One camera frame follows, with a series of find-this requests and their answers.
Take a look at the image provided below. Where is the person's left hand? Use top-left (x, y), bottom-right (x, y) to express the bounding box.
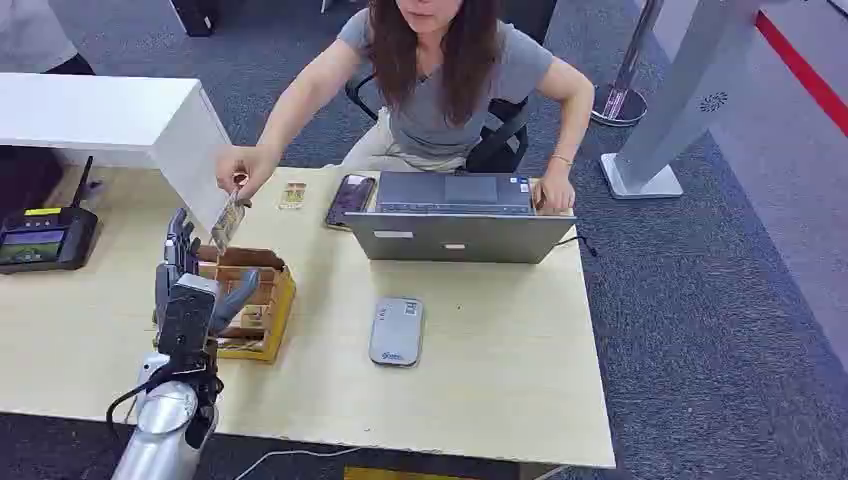
top-left (531, 173), bottom-right (578, 215)

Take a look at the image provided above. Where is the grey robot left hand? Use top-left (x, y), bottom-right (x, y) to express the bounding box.
top-left (153, 208), bottom-right (261, 333)

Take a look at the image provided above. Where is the person's right hand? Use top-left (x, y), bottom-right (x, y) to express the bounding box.
top-left (215, 144), bottom-right (281, 201)

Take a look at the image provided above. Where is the black office chair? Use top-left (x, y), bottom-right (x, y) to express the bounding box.
top-left (344, 72), bottom-right (531, 175)

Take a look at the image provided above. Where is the grey laptop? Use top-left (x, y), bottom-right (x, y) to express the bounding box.
top-left (344, 170), bottom-right (578, 266)

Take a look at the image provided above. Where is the black smartphone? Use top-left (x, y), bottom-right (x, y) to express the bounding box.
top-left (323, 173), bottom-right (378, 232)

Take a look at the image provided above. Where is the wooden card box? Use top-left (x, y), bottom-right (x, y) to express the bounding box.
top-left (153, 245), bottom-right (297, 364)

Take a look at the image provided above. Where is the black terminal with antenna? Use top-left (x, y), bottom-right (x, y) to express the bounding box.
top-left (0, 155), bottom-right (102, 275)

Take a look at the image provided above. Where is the white cabinet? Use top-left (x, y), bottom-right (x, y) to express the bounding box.
top-left (0, 72), bottom-right (232, 233)

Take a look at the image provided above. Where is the white floor stand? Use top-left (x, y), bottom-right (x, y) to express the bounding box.
top-left (600, 0), bottom-right (763, 201)

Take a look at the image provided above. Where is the person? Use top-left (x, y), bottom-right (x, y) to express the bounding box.
top-left (215, 0), bottom-right (596, 215)
top-left (0, 0), bottom-right (96, 75)

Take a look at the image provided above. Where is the black bin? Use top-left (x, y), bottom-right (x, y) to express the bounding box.
top-left (168, 0), bottom-right (219, 38)

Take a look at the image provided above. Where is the grey power bank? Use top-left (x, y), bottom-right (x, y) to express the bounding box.
top-left (368, 297), bottom-right (425, 368)

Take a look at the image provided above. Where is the red floor tape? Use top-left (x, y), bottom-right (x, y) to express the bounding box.
top-left (755, 9), bottom-right (848, 137)

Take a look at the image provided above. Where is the yellow board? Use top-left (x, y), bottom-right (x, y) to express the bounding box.
top-left (343, 466), bottom-right (468, 480)

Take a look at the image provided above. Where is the black laptop cable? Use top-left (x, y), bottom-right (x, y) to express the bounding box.
top-left (555, 235), bottom-right (599, 258)

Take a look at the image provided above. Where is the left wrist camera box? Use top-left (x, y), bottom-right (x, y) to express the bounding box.
top-left (157, 273), bottom-right (219, 362)

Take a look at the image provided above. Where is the chrome stanchion post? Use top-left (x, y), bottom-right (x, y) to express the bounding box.
top-left (589, 0), bottom-right (665, 128)

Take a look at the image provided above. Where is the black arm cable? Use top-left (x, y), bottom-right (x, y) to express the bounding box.
top-left (105, 360), bottom-right (225, 440)

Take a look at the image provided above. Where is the white cable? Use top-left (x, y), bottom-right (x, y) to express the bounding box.
top-left (233, 446), bottom-right (363, 480)

